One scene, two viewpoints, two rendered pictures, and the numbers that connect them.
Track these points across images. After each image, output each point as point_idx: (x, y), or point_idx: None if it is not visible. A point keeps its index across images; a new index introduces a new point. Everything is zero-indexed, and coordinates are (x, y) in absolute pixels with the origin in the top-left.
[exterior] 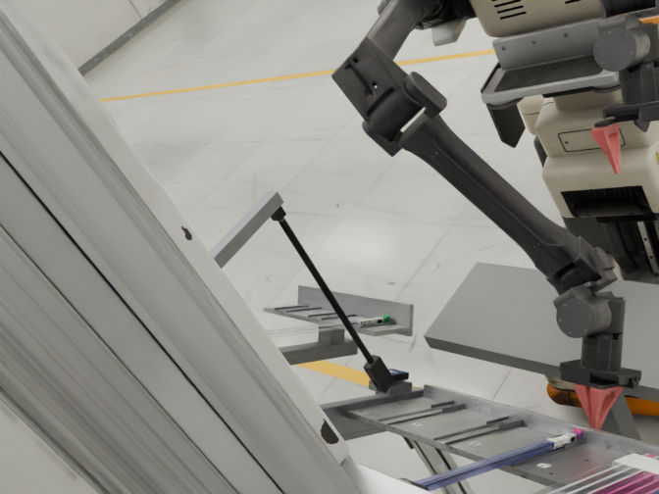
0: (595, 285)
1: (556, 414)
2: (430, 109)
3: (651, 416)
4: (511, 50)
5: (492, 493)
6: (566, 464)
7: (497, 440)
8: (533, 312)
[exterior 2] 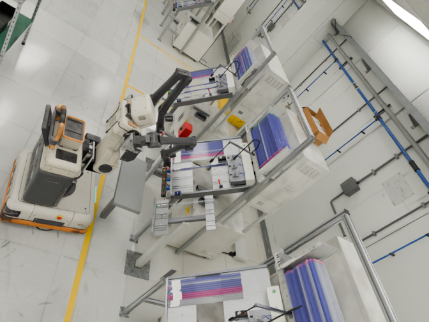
0: None
1: (80, 237)
2: None
3: None
4: None
5: (110, 252)
6: (184, 165)
7: (183, 174)
8: (131, 187)
